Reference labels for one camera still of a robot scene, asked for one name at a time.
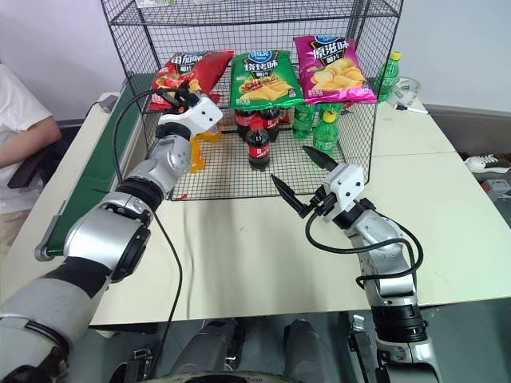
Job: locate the white marker pen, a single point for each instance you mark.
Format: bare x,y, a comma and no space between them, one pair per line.
413,109

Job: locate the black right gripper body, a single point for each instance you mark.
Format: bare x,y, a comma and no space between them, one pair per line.
319,203

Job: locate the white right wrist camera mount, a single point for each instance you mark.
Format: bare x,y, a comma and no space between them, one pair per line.
346,181

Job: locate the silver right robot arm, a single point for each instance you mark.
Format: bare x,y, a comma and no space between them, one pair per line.
389,259

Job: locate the orange soda bottle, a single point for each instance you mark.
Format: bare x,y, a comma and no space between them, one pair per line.
197,155

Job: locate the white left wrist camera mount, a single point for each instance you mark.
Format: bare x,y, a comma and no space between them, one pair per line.
199,113

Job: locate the grey power strip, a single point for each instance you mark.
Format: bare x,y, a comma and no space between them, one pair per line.
495,184

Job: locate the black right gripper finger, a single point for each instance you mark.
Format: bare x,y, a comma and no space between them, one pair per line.
321,159
288,193

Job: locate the white sneaker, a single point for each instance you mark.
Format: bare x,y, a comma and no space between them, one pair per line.
485,161

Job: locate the green chips bag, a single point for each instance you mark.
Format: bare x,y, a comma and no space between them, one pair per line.
263,81

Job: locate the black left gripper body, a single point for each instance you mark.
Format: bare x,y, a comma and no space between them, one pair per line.
184,101

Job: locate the green soda bottle yellow cap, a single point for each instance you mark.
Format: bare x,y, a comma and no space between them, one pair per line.
326,133
388,76
304,119

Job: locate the clear tape roll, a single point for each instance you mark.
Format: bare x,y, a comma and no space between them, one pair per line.
407,89

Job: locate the green conveyor belt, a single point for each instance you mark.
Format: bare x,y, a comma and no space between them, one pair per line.
92,171

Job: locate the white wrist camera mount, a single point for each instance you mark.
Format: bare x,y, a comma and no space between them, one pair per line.
346,181
199,113

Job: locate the red chips bag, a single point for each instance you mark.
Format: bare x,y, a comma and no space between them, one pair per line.
207,69

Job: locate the dark rounded robot leg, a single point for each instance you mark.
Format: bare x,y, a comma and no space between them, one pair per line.
305,347
211,345

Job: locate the cola bottle red label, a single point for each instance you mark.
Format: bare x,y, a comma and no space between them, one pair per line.
272,119
258,149
244,119

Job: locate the person in white shirt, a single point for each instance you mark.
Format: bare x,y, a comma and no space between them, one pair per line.
20,115

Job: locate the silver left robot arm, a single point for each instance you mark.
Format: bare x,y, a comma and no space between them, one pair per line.
104,235

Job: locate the magenta chips bag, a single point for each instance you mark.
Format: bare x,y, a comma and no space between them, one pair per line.
331,68

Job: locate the green white pack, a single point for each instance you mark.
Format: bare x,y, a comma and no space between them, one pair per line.
156,3

